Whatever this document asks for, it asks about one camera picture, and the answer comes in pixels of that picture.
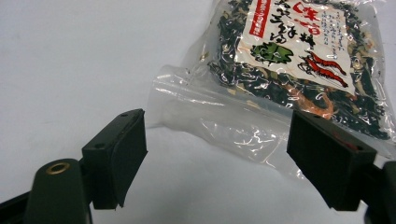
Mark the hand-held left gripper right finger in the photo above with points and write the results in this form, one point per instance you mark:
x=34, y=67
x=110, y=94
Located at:
x=327, y=161

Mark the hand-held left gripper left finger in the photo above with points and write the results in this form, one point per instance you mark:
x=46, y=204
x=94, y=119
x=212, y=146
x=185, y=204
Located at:
x=116, y=161

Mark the clear bag of dried seaweed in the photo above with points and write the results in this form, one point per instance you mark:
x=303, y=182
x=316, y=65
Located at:
x=280, y=77

